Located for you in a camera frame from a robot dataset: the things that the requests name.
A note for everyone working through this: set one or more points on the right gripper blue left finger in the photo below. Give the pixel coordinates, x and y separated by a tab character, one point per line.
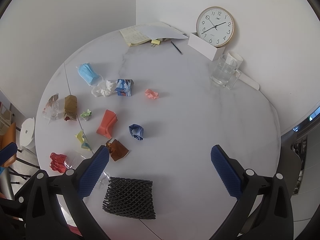
90	170

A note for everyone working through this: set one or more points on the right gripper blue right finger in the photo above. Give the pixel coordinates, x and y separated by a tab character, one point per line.
229	170

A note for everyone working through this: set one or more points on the clear plastic cup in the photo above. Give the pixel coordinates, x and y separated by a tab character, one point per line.
74	159

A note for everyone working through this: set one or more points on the black foam net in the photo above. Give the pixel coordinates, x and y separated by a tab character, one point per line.
130	198

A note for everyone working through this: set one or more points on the blue wrapper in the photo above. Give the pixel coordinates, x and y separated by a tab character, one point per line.
136	131

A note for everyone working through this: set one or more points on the pink paper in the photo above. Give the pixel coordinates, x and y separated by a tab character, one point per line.
150	94

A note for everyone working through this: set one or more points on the blue face mask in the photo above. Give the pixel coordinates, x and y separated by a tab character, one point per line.
88	74

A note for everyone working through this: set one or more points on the brown foil wrapper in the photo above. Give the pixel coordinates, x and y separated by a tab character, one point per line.
116	149

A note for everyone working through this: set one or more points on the yellow crumpled paper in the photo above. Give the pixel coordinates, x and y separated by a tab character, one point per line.
83	140

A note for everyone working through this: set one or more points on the green crumpled paper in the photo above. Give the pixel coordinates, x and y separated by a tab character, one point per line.
86	115

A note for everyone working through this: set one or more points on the orange red crumpled paper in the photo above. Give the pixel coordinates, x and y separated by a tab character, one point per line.
106	126

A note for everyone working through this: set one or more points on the clear plastic wrapper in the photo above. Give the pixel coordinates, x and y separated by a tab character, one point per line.
51	109

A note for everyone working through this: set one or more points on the white plastic stool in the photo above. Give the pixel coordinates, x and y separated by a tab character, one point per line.
27	133

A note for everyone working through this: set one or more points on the brown snack bag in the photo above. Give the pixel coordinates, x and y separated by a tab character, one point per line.
70	108

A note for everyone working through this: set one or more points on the crumpled white tissue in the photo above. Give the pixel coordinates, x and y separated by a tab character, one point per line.
104	88

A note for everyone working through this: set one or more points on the orange leather chair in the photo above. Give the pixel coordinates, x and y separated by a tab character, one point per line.
8	146

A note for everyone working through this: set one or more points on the blue white crumpled carton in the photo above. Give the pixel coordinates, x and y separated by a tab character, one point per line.
124	87

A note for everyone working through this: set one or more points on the clear glass mug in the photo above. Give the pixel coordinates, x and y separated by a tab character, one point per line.
225	71

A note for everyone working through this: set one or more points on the white paper cup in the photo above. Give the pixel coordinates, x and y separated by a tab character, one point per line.
236	59

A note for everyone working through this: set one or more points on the white rectangular box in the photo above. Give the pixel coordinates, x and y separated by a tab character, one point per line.
204	48

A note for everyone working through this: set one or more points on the black pen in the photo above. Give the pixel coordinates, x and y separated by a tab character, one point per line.
176	47

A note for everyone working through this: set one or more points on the open notebook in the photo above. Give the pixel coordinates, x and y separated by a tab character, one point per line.
133	37

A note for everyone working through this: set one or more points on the yellow sticky notes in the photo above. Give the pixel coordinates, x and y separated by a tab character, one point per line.
156	42

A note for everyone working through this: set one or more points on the white paper sheet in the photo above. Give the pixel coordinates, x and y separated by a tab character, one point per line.
161	30

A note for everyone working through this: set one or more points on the round wall clock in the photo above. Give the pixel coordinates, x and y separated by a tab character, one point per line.
216	26

